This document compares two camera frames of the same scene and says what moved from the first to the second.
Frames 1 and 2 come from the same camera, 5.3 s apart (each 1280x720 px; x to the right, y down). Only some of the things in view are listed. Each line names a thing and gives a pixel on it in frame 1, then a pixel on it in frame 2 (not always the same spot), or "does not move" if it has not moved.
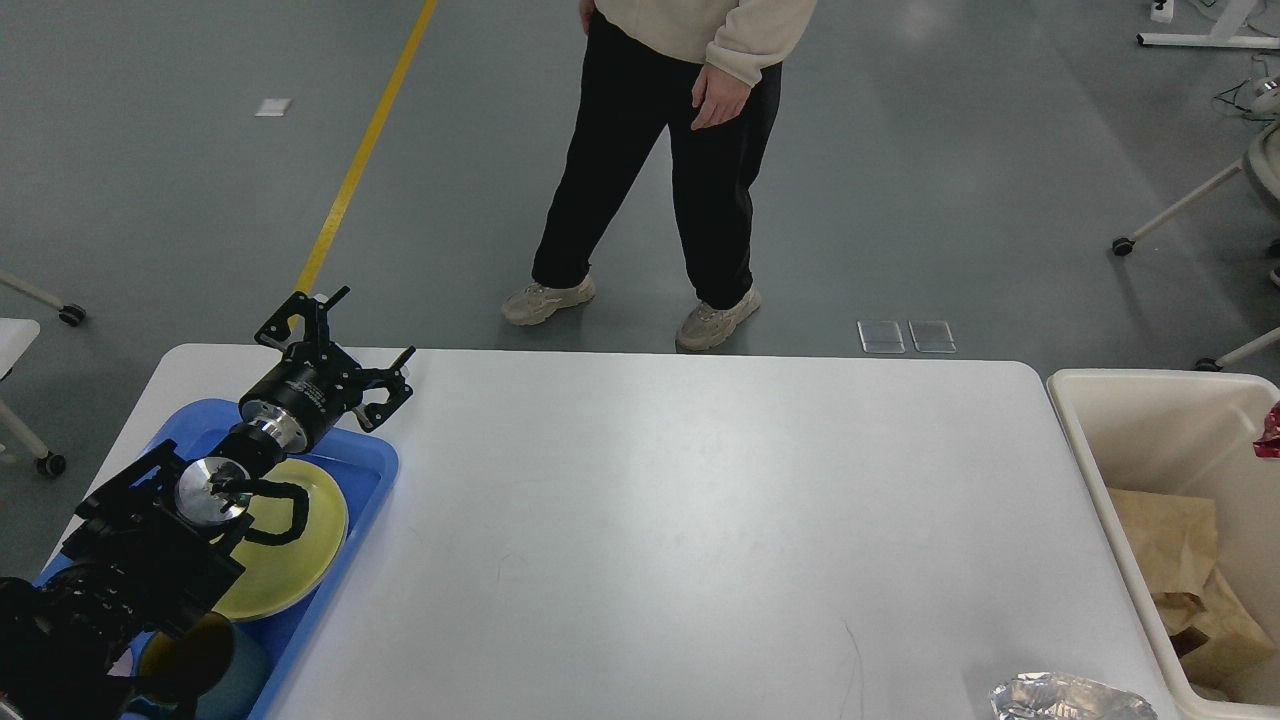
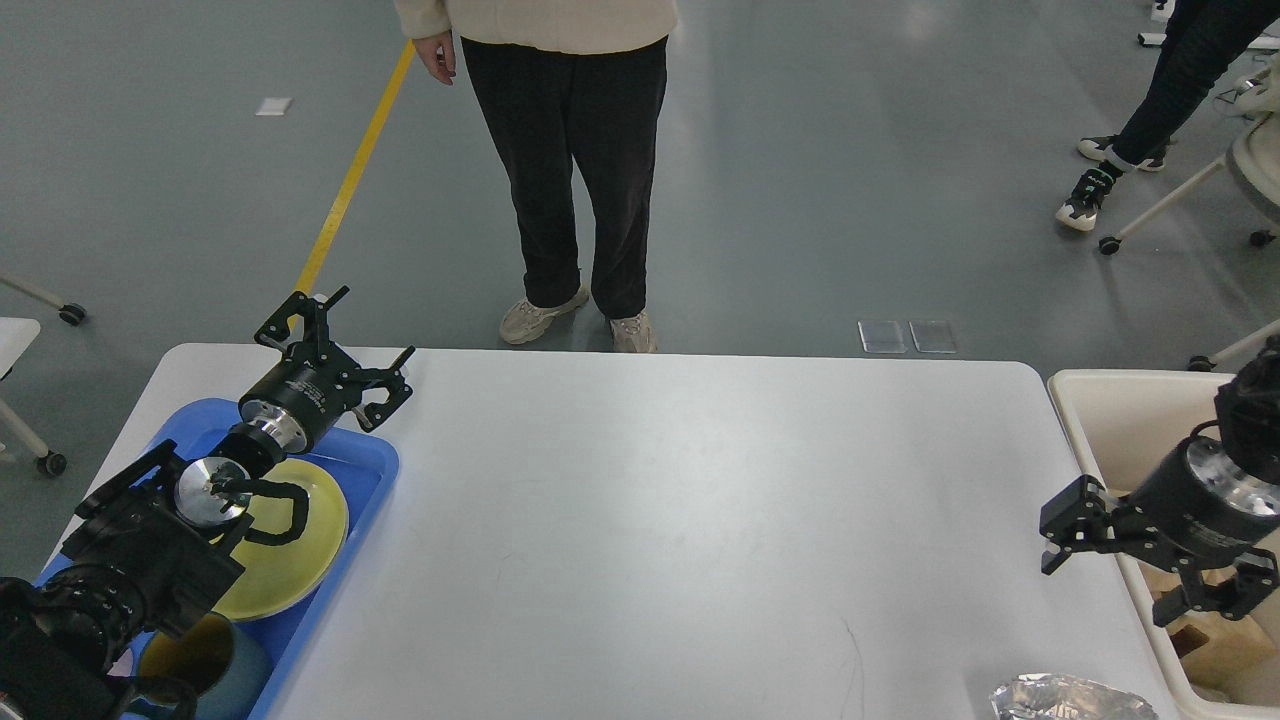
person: (711, 71) -> (557, 80)
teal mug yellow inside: (212, 666) does not move
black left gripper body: (307, 392) does not move
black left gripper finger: (315, 320) does not move
